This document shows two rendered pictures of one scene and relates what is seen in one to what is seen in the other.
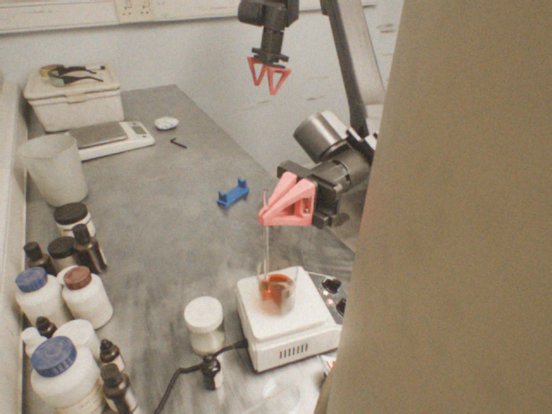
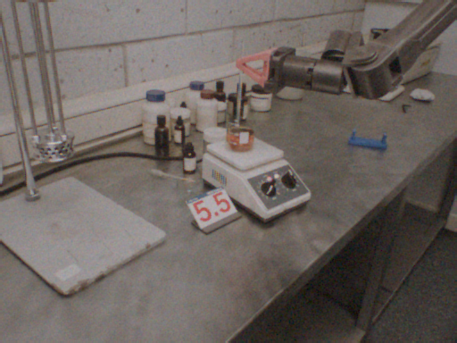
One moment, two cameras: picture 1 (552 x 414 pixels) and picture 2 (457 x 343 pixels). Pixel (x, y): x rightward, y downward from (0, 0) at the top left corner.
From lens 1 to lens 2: 75 cm
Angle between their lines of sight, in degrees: 56
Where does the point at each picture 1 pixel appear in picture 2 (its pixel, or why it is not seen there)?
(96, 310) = (202, 118)
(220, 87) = not seen: outside the picture
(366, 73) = (419, 13)
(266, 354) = (206, 163)
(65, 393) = (145, 111)
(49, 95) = not seen: hidden behind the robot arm
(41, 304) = (189, 97)
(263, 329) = (214, 146)
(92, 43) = not seen: hidden behind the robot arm
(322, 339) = (234, 182)
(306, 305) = (245, 157)
